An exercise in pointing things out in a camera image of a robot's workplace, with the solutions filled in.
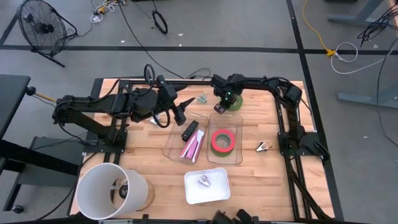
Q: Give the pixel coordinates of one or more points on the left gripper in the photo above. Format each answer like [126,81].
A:
[168,90]

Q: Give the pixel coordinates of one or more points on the black side desk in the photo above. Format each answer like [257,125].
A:
[12,99]

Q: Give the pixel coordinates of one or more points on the black aluminium table frame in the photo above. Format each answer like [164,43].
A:
[199,82]

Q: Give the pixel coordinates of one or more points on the clear plastic tray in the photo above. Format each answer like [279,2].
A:
[174,146]
[224,123]

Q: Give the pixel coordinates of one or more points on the white plastic tray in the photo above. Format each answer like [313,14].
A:
[217,193]

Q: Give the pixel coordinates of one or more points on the black floor fan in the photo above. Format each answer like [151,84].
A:
[43,28]

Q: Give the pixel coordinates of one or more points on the yellow rod black knob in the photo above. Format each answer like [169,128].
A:
[30,91]

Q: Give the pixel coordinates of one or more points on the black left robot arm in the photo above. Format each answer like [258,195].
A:
[93,105]

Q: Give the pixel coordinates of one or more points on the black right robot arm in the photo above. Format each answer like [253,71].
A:
[292,102]

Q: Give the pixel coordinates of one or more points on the white cylinder shade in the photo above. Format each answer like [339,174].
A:
[93,186]

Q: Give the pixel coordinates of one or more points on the pink white stapler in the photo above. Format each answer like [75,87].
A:
[190,149]

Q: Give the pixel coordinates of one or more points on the small silver metal tool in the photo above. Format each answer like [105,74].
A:
[155,119]

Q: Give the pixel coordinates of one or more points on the silver screws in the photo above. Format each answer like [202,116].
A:
[202,98]

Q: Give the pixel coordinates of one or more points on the grey desk leg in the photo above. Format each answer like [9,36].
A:
[351,19]
[367,99]

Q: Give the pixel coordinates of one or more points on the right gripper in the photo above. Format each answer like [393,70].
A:
[227,88]

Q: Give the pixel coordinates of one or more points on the red tape roll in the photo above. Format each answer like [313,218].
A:
[214,139]

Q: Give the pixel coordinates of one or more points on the black fitting inside cylinder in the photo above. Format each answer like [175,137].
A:
[123,191]

